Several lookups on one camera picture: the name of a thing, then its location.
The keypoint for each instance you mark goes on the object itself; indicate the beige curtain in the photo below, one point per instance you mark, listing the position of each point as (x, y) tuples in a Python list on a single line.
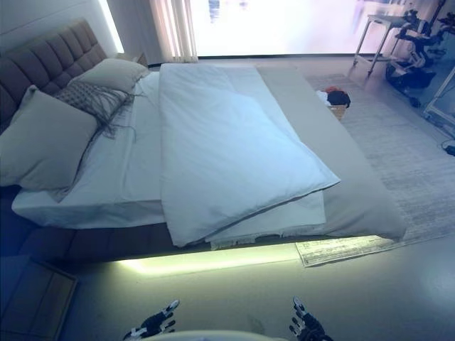
[(174, 28)]

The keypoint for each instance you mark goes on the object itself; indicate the grey fringed cushion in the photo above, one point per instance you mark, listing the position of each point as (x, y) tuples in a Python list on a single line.
[(92, 97)]

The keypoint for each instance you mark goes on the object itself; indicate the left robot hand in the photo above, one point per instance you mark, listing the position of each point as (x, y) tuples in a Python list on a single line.
[(156, 321)]

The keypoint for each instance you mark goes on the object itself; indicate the brown tufted headboard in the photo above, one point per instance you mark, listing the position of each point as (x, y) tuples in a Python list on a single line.
[(53, 60)]

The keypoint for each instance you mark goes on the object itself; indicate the large beige pillow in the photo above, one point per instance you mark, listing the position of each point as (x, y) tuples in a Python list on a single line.
[(46, 142)]

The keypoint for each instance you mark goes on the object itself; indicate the white framed mirror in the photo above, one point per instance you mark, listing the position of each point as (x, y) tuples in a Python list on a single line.
[(442, 106)]

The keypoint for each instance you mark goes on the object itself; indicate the beige bedspread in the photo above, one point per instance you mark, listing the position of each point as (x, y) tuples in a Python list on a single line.
[(355, 199)]

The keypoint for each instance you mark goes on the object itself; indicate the wicker basket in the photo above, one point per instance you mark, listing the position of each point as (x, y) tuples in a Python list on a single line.
[(338, 112)]

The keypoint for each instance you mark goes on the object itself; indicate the white sheeted mattress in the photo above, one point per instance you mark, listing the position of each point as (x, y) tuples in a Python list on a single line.
[(124, 170)]

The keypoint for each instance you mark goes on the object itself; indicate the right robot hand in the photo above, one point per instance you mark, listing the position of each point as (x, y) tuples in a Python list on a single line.
[(311, 327)]

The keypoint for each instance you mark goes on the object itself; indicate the dark brown bed frame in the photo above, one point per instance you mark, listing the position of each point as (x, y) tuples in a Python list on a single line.
[(106, 241)]

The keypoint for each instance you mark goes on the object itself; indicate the white garment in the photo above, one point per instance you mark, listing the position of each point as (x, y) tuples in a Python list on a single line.
[(321, 96)]

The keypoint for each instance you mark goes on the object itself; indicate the blue power adapter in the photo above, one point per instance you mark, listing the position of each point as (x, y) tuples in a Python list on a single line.
[(450, 148)]

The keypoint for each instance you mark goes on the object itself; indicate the grey patterned rug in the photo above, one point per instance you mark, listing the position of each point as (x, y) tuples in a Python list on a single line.
[(391, 142)]

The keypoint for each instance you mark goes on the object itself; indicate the small beige pillow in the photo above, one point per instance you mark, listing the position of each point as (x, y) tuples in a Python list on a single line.
[(110, 72)]

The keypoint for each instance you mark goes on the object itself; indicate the orange garment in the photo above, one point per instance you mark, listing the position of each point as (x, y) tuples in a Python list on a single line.
[(331, 89)]

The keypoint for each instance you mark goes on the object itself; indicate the white duvet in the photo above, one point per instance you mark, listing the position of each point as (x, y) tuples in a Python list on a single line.
[(231, 142)]

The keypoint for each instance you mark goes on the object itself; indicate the light wooden bedside table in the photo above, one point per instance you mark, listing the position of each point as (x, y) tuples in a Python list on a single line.
[(133, 58)]

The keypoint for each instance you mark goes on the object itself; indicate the metal frame table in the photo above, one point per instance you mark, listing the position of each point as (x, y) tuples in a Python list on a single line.
[(382, 19)]

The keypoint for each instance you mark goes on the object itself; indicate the black white machine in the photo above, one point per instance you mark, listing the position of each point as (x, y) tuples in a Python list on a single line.
[(412, 72)]

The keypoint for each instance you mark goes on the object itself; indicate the wooden nightstand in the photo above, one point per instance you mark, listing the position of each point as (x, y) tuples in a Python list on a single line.
[(32, 302)]

